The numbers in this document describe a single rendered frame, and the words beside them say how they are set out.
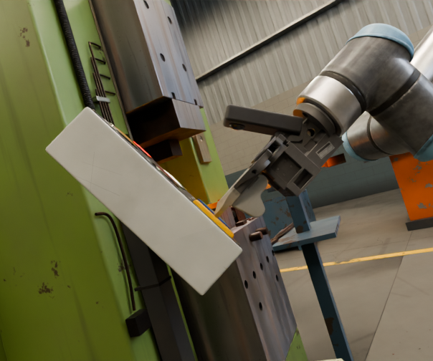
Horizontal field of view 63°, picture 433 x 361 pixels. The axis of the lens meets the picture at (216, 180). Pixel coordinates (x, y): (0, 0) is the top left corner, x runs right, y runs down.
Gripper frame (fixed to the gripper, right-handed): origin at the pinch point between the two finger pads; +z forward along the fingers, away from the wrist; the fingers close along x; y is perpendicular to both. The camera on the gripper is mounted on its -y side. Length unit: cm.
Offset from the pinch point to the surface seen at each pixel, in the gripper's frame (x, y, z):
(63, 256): 38, -19, 35
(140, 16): 52, -54, -27
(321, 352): 154, 106, 20
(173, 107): 56, -29, -14
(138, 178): -6.9, -10.4, 4.3
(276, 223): 433, 92, -41
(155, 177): -6.9, -8.9, 2.7
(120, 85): 56, -45, -8
